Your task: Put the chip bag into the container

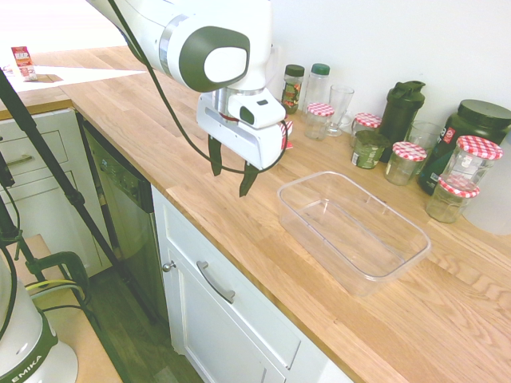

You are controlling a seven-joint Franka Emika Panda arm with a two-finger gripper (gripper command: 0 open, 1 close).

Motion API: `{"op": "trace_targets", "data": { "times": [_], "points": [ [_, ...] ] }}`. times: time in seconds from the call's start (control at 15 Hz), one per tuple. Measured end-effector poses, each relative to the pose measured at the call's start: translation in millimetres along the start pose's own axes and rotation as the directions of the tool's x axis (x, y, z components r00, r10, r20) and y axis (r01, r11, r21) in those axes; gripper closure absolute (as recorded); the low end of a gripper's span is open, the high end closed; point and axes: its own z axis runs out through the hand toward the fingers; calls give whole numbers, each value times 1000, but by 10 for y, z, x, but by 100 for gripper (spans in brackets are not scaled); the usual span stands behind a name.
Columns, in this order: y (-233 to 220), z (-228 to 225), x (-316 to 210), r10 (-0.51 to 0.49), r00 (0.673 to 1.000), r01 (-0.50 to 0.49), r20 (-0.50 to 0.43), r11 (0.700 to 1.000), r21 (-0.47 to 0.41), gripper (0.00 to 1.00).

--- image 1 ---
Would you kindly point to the dark green clamp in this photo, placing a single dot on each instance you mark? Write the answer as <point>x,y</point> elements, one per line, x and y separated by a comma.
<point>60,263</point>

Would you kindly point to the clear plastic rectangular container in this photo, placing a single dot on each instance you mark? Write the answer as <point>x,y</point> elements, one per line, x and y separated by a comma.
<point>351,235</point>

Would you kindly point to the red and white carton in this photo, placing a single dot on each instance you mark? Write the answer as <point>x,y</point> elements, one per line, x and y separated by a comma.
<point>24,64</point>

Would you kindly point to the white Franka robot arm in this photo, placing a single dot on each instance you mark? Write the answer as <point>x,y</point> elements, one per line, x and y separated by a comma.
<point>139,24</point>

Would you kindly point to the black tripod stand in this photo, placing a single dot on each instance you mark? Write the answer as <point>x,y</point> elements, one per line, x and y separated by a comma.
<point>48,153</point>

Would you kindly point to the spice jar green lid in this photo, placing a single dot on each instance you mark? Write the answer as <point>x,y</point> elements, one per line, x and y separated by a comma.
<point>293,89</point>

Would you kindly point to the large black supplement tub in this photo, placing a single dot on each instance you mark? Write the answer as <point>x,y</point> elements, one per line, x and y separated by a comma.
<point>479,119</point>

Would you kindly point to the small jar red checkered lid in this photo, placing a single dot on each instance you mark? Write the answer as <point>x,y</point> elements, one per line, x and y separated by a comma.
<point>405,163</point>
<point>318,119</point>
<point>365,121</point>

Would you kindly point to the clear glass mug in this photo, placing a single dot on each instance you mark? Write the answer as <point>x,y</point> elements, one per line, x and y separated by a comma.
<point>339,107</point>

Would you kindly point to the clear drinking glass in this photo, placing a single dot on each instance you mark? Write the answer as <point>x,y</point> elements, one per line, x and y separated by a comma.
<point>425,133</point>

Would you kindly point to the black camera stand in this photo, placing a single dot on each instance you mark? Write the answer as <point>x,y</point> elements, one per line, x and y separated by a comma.
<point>10,227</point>

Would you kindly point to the red striped potato chip bag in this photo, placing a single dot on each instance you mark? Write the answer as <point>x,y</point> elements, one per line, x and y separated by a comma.
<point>289,133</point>

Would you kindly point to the clear bottle with green lid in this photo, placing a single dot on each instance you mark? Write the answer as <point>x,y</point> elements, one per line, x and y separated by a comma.
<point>318,85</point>

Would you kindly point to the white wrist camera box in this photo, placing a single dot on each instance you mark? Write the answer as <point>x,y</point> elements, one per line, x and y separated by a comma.
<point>261,113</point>

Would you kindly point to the jar with green contents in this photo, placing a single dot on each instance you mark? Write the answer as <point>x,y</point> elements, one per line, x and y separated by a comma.
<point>369,151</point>

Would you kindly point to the black shaker bottle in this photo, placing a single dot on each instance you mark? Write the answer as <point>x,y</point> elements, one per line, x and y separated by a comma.
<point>401,111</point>

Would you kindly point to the faceted jar red checkered lid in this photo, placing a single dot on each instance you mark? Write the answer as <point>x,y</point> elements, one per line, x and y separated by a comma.
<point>449,201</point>

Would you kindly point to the large jar red checkered lid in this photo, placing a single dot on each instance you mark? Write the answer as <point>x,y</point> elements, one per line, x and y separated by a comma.
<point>475,157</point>

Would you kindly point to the stainless steel dishwasher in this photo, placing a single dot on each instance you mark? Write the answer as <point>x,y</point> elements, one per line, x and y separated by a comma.
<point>123,207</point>

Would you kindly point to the silver cabinet knob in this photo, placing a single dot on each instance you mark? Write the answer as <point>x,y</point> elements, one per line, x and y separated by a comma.
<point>169,265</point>

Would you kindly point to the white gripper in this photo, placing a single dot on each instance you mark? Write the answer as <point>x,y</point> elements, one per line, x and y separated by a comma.
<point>239,139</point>

